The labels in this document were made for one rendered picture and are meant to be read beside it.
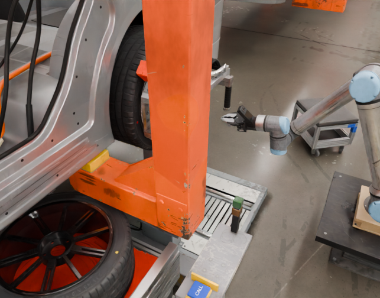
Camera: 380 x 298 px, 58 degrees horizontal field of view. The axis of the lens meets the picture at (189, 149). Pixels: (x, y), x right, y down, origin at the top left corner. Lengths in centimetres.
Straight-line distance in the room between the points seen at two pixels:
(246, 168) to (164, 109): 167
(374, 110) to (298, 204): 111
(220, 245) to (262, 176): 117
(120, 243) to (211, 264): 41
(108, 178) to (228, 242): 62
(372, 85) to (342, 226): 83
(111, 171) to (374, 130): 118
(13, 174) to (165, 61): 69
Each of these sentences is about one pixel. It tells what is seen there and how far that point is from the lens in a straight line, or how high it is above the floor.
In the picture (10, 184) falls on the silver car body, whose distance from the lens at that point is 136.
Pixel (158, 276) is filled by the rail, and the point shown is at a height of 37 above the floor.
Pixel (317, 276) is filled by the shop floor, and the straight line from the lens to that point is 219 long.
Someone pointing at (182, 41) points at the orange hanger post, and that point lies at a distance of 102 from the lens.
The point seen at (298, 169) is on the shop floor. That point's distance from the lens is 283.
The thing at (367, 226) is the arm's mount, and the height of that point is 33.
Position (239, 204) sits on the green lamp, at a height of 65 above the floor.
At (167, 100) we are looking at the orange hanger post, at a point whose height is 119.
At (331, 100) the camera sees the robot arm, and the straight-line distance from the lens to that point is 182.
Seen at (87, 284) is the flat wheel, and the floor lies 51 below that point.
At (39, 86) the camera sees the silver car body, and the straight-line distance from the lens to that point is 172.
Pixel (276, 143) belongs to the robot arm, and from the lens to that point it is 189.
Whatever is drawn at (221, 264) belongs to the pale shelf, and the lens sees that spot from 156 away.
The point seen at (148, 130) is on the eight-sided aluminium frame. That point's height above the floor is 77.
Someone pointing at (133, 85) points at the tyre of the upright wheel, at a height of 102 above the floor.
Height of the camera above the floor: 172
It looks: 36 degrees down
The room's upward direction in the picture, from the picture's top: 1 degrees clockwise
